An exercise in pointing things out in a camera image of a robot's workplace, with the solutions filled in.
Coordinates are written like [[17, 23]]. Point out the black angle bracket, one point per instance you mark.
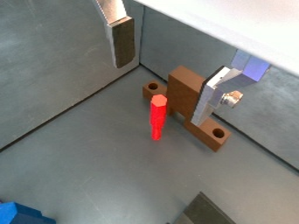
[[203, 212]]

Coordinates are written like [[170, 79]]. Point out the blue block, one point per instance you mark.
[[15, 213]]

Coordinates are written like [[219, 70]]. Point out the brown T-shaped block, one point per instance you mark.
[[182, 92]]

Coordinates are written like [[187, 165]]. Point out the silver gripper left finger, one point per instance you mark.
[[120, 30]]

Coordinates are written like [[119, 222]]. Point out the red hexagonal peg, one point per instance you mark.
[[158, 115]]

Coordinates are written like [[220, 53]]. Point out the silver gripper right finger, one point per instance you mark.
[[219, 89]]

